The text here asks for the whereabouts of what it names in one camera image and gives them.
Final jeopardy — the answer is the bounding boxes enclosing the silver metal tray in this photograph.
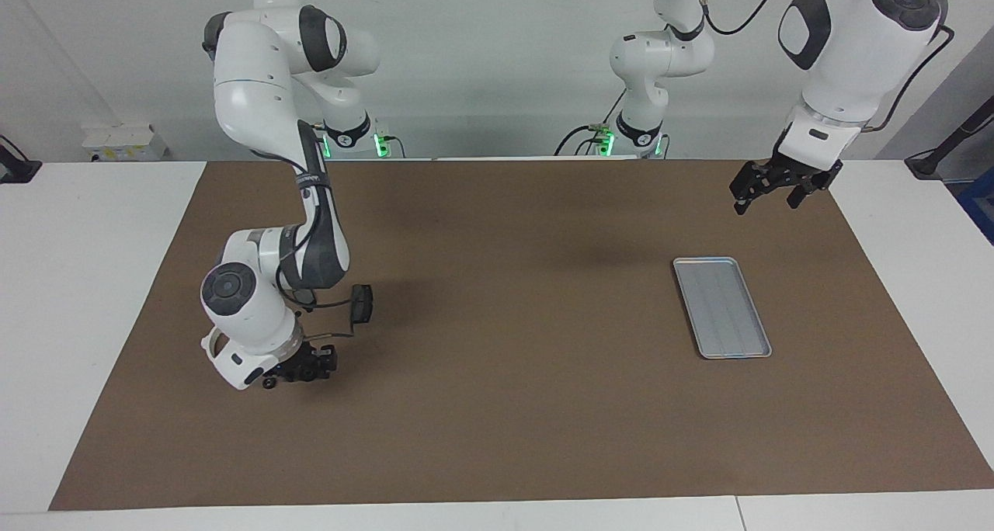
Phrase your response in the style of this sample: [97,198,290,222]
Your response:
[673,257,773,359]

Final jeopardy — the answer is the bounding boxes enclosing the black angled stand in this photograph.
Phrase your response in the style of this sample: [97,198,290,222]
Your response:
[905,96,994,179]

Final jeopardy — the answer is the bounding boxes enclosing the blue crate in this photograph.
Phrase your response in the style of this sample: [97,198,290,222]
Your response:
[957,166,994,245]

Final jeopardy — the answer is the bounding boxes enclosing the brown table mat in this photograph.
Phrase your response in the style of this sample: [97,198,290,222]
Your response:
[48,158,994,511]

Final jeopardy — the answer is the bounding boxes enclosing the white power strip box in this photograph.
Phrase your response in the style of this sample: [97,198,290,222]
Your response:
[82,123,169,162]

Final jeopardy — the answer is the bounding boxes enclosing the white semicircular bracket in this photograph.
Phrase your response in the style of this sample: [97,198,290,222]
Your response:
[201,325,232,361]

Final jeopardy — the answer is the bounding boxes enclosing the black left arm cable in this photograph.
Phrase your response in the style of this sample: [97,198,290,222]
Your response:
[693,0,958,134]

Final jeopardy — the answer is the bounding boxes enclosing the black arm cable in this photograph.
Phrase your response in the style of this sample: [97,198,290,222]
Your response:
[693,0,958,134]
[276,120,366,342]

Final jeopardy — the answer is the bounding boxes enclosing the black left base cable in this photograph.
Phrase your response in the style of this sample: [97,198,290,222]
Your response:
[554,88,630,158]

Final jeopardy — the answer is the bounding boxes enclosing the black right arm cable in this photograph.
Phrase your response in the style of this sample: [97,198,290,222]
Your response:
[276,120,366,342]

